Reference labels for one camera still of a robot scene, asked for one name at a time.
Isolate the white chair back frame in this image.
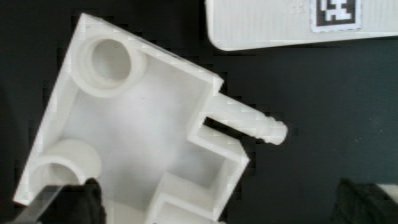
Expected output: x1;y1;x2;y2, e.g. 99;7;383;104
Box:
205;0;398;51

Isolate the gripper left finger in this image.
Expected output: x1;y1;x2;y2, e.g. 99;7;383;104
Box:
11;178;107;224

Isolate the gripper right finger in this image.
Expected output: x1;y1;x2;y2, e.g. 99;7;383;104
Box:
331;179;398;224

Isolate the white chair seat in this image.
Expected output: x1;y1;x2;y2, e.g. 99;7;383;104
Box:
15;15;289;224

